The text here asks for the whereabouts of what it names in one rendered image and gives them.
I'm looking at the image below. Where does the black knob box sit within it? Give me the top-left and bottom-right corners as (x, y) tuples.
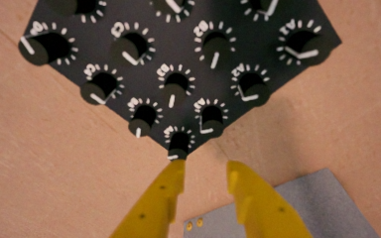
(18, 0), (343, 162)

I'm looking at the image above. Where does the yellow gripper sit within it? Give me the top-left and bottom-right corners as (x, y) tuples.
(108, 160), (313, 238)

